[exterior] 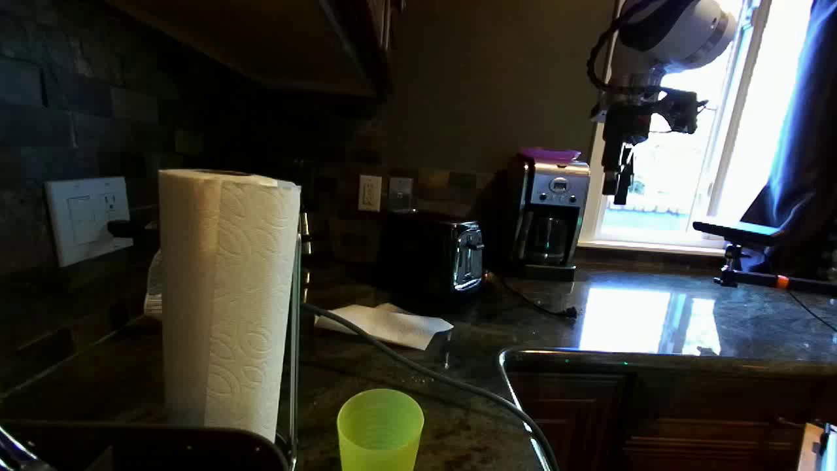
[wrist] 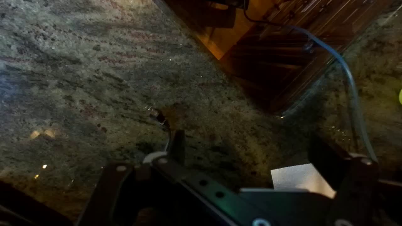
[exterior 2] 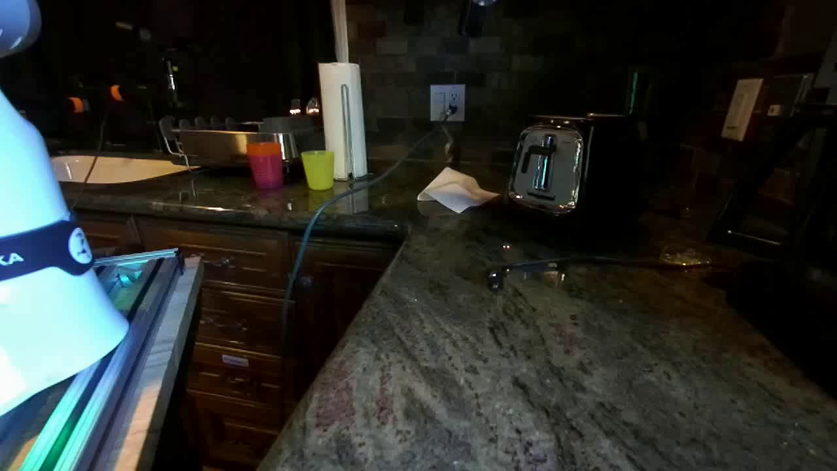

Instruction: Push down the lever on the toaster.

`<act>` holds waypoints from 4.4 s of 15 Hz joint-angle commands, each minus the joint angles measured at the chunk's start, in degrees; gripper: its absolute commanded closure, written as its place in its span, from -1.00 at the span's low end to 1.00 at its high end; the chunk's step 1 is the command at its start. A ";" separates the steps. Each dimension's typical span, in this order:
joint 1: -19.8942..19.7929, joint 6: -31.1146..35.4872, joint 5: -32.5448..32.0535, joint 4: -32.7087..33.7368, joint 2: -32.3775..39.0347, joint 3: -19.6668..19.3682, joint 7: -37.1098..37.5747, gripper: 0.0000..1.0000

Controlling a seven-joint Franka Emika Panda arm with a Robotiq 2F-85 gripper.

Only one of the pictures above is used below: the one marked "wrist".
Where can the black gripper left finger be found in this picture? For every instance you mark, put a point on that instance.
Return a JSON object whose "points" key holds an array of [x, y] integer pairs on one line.
{"points": [[123, 190]]}

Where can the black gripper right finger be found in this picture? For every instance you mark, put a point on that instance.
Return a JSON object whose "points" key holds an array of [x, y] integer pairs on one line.
{"points": [[362, 198]]}

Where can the white paper napkin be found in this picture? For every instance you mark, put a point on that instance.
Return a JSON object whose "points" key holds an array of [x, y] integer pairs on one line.
{"points": [[304, 178]]}

